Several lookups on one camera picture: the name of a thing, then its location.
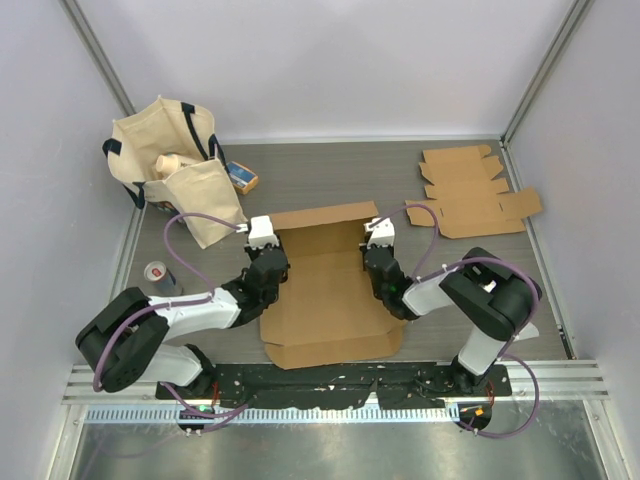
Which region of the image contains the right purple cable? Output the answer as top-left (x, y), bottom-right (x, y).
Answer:
top-left (367, 203), bottom-right (546, 441)

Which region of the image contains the right aluminium frame post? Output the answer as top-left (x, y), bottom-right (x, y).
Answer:
top-left (500, 0), bottom-right (594, 148)

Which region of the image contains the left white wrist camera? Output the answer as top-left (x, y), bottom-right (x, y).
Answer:
top-left (236, 215), bottom-right (280, 250)

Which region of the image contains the flat cardboard box blank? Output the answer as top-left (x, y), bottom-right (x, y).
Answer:
top-left (407, 144), bottom-right (543, 239)

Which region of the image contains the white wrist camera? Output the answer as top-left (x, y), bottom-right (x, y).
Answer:
top-left (364, 218), bottom-right (395, 249)
top-left (236, 215), bottom-right (280, 250)

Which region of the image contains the left aluminium frame post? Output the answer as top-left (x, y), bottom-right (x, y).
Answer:
top-left (59, 0), bottom-right (136, 116)

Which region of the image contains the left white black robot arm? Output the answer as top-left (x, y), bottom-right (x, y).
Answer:
top-left (75, 245), bottom-right (289, 399)

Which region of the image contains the beige canvas tote bag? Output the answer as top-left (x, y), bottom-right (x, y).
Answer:
top-left (103, 97), bottom-right (246, 249)

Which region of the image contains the red bull can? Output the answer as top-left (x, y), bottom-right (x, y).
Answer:
top-left (143, 261), bottom-right (184, 296)

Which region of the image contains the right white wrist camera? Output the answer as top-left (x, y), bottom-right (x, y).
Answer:
top-left (364, 218), bottom-right (395, 249)

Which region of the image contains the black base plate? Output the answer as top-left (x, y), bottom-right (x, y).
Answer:
top-left (174, 362), bottom-right (512, 410)

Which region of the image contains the slotted cable duct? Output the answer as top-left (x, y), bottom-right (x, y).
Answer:
top-left (84, 403), bottom-right (459, 425)

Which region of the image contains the white plastic packet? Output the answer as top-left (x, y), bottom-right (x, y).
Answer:
top-left (514, 322), bottom-right (540, 342)

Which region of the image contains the cream bottle in bag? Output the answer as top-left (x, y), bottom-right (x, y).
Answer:
top-left (154, 153), bottom-right (202, 180)

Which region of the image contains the aluminium frame post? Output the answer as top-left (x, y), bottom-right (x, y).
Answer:
top-left (59, 0), bottom-right (136, 116)
top-left (500, 0), bottom-right (594, 148)

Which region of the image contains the large brown cardboard box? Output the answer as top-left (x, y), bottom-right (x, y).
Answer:
top-left (260, 201), bottom-right (406, 370)

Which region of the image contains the small blue orange box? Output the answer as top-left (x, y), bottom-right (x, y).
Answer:
top-left (227, 161), bottom-right (259, 195)

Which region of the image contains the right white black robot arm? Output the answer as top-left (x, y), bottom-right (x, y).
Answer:
top-left (360, 245), bottom-right (542, 395)

